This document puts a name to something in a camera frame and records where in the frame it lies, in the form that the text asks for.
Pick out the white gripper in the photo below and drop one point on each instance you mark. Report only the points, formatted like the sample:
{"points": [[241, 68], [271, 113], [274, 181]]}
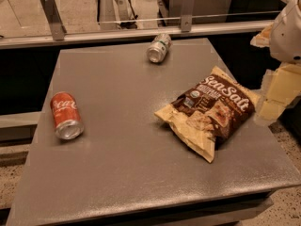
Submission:
{"points": [[287, 35]]}

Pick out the red coke can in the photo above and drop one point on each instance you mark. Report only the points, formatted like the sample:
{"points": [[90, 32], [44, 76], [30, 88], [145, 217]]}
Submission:
{"points": [[67, 120]]}

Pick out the silver green soda can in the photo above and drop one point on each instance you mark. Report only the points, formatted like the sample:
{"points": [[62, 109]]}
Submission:
{"points": [[158, 48]]}

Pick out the brown sea salt chip bag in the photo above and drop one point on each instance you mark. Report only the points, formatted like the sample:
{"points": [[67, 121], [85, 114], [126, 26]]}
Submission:
{"points": [[210, 112]]}

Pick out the right metal rail bracket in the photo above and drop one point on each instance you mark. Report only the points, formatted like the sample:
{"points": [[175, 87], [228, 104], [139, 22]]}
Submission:
{"points": [[186, 15]]}

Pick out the metal rail bracket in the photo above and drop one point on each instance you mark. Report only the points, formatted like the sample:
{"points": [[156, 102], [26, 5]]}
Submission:
{"points": [[186, 15], [51, 12]]}

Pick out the left metal rail bracket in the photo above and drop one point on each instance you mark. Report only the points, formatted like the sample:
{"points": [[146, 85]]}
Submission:
{"points": [[51, 12]]}

